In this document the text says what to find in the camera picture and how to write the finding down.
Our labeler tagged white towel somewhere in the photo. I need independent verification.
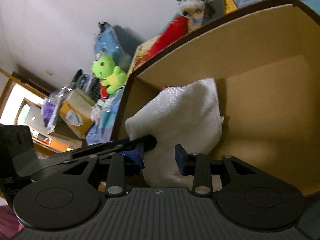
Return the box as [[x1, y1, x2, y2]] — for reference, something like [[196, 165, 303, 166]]
[[125, 78, 224, 188]]

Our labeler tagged yellow tissue box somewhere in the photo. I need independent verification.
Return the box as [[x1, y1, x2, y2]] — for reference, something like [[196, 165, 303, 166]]
[[59, 88, 95, 139]]

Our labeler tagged green frog plush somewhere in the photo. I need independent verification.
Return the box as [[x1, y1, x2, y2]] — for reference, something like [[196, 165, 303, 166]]
[[92, 51, 127, 96]]

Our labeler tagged red cartoon book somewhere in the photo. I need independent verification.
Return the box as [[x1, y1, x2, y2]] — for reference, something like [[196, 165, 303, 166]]
[[127, 35, 160, 76]]

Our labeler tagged brown cardboard box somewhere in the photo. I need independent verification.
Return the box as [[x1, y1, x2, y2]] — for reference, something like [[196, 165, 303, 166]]
[[111, 0, 319, 195]]

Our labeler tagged red plush pillow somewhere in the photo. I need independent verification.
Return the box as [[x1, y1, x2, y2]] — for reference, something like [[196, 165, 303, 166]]
[[142, 16, 188, 63]]

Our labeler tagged smartphone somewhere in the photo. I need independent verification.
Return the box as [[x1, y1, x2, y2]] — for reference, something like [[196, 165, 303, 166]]
[[208, 0, 226, 18]]

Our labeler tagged panda plush toy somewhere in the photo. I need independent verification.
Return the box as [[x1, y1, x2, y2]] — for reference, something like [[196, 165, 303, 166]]
[[176, 0, 207, 33]]

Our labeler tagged yellow book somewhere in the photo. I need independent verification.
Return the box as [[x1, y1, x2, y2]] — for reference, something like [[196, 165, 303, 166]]
[[224, 0, 238, 15]]

